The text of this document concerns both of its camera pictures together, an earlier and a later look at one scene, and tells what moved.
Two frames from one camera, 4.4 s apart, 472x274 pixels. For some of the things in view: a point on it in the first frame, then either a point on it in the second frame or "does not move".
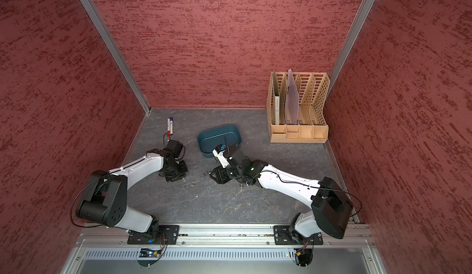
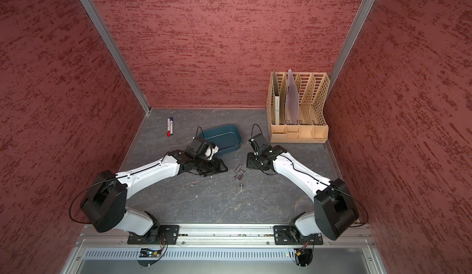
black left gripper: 182,174 -> 216,167
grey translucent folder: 292,107 does not move
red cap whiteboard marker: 168,133 does not move
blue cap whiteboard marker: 171,126 does not move
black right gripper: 220,173 -> 251,163
